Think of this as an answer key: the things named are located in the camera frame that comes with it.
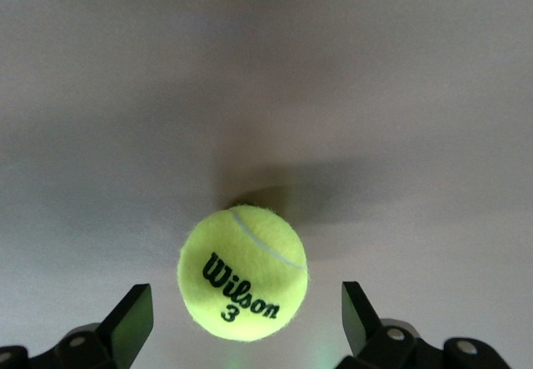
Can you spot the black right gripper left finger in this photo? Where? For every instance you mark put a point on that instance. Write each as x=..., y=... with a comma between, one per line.
x=125, y=331

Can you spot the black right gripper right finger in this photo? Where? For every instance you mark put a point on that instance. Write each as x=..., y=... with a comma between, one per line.
x=358, y=323

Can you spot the yellow Wilson tennis ball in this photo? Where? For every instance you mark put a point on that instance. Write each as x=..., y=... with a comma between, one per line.
x=241, y=252

